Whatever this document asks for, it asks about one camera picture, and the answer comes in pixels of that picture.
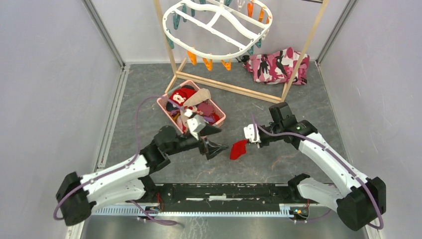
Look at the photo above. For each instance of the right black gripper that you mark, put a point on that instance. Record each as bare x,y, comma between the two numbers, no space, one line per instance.
262,143

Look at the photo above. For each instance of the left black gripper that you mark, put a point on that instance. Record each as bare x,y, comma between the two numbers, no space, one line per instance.
212,149

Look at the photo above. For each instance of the plain red sock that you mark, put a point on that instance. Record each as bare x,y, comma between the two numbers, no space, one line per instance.
238,149

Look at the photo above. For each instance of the white round clip hanger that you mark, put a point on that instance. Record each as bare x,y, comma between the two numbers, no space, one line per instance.
217,31

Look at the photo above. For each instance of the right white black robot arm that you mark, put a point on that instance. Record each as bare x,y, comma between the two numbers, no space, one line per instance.
357,199

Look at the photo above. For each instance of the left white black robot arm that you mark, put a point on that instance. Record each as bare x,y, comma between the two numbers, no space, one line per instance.
79,196

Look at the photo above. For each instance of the maroon purple sock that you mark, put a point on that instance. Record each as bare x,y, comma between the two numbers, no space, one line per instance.
205,109

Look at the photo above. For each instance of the pink perforated plastic basket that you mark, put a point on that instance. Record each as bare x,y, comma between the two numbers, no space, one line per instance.
173,112

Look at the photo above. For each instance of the beige sock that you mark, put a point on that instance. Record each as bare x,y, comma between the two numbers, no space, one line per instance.
198,97

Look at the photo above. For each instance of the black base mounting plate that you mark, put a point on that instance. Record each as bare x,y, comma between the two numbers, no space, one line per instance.
221,197

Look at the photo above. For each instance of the pink camouflage cloth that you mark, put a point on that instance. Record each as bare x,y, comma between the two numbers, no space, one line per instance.
272,68

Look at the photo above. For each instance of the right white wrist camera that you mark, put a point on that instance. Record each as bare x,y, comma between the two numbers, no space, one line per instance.
251,133

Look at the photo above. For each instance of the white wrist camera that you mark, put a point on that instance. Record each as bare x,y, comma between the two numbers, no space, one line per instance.
195,123
251,133

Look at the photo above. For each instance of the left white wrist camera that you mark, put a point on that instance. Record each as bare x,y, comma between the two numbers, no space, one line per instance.
195,123

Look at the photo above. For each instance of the wooden rack frame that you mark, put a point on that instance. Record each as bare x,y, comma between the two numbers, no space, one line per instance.
178,60

